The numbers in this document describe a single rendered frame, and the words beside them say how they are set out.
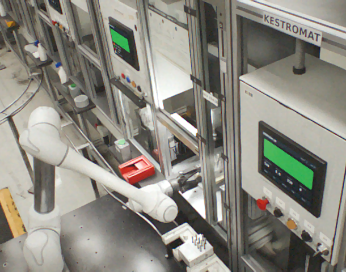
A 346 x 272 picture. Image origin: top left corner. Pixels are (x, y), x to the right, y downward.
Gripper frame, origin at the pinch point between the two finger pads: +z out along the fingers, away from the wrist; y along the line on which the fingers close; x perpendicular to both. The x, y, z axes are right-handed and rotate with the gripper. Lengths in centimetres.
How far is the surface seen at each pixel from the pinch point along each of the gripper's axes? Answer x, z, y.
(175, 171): 19.6, -5.5, -9.8
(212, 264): -39.0, -22.3, -14.9
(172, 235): -15.5, -28.7, -14.1
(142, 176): 24.8, -23.3, -8.6
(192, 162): 20.0, 5.6, -9.2
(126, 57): 35, -20, 56
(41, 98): 326, -10, -103
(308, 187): -80, -20, 58
